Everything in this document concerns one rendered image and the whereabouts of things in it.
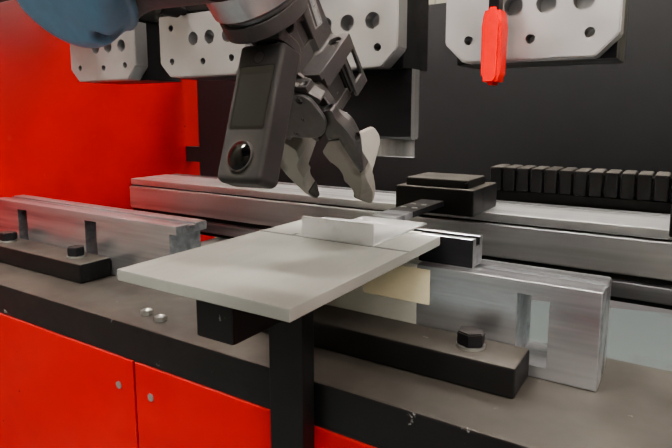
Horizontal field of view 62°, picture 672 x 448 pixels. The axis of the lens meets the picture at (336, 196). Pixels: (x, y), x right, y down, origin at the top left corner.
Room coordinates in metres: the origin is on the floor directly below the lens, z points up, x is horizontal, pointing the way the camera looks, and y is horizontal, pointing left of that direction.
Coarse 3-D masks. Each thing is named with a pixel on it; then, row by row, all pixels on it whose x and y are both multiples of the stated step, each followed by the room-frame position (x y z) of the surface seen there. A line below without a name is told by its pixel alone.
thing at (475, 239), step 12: (420, 228) 0.62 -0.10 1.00; (444, 240) 0.58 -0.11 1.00; (456, 240) 0.57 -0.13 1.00; (468, 240) 0.56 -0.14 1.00; (480, 240) 0.58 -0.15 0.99; (432, 252) 0.58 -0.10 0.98; (444, 252) 0.58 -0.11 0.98; (456, 252) 0.57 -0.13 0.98; (468, 252) 0.56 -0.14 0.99; (480, 252) 0.58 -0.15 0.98; (456, 264) 0.57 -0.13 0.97; (468, 264) 0.56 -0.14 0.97
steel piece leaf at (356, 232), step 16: (304, 224) 0.57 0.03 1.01; (320, 224) 0.56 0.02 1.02; (336, 224) 0.55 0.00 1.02; (352, 224) 0.54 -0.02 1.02; (368, 224) 0.53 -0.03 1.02; (384, 224) 0.63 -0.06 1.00; (336, 240) 0.55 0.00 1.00; (352, 240) 0.54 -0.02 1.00; (368, 240) 0.53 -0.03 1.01; (384, 240) 0.55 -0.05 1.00
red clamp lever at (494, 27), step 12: (492, 0) 0.49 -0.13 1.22; (492, 12) 0.49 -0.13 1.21; (504, 12) 0.50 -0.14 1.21; (492, 24) 0.49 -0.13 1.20; (504, 24) 0.49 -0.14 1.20; (492, 36) 0.49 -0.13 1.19; (504, 36) 0.49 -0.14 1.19; (492, 48) 0.49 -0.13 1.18; (504, 48) 0.49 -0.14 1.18; (492, 60) 0.49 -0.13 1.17; (504, 60) 0.50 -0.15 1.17; (492, 72) 0.49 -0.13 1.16; (504, 72) 0.50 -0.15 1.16; (492, 84) 0.49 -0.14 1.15
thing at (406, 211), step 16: (416, 176) 0.83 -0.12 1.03; (432, 176) 0.83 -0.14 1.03; (448, 176) 0.83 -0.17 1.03; (464, 176) 0.83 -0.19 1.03; (480, 176) 0.83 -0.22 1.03; (400, 192) 0.82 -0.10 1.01; (416, 192) 0.81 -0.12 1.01; (432, 192) 0.80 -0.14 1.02; (448, 192) 0.78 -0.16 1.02; (464, 192) 0.77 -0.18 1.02; (480, 192) 0.79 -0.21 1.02; (400, 208) 0.72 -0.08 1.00; (416, 208) 0.72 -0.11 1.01; (432, 208) 0.75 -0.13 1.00; (448, 208) 0.78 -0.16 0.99; (464, 208) 0.77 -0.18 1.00; (480, 208) 0.79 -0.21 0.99
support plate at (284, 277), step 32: (288, 224) 0.64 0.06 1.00; (192, 256) 0.49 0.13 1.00; (224, 256) 0.49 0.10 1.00; (256, 256) 0.49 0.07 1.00; (288, 256) 0.49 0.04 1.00; (320, 256) 0.49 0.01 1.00; (352, 256) 0.49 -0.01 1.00; (384, 256) 0.49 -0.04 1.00; (416, 256) 0.53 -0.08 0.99; (160, 288) 0.42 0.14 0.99; (192, 288) 0.40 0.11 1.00; (224, 288) 0.40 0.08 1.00; (256, 288) 0.40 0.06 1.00; (288, 288) 0.40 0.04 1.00; (320, 288) 0.40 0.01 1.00; (352, 288) 0.42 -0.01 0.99; (288, 320) 0.36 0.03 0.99
